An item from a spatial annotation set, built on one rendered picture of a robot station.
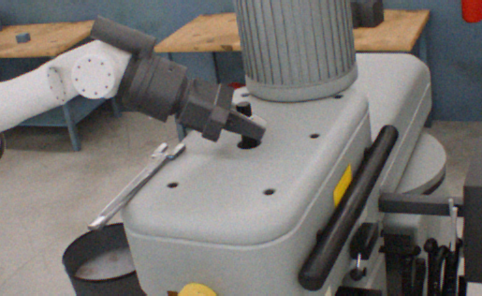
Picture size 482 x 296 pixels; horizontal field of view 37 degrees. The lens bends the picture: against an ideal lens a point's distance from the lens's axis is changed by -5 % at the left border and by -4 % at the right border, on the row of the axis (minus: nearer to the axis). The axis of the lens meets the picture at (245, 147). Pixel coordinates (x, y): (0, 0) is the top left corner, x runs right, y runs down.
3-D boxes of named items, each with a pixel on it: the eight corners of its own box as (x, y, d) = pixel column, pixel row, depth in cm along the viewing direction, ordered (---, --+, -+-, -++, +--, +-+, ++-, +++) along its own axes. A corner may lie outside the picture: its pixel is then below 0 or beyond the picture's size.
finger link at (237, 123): (259, 141, 113) (220, 125, 113) (268, 124, 112) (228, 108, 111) (258, 146, 112) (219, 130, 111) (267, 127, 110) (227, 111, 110)
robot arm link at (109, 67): (135, 125, 107) (62, 96, 106) (146, 102, 117) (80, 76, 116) (163, 53, 103) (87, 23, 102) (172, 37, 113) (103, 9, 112)
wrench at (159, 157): (106, 232, 97) (104, 227, 96) (81, 229, 98) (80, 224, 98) (185, 148, 116) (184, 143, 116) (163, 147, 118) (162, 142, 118)
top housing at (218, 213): (293, 329, 98) (278, 228, 91) (126, 303, 109) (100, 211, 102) (380, 164, 136) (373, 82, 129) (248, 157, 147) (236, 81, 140)
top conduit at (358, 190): (323, 293, 97) (321, 272, 96) (294, 290, 99) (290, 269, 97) (399, 141, 134) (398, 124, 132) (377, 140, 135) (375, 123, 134)
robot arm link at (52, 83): (125, 83, 108) (46, 115, 110) (136, 67, 116) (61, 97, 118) (108, 42, 106) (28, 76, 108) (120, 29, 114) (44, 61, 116)
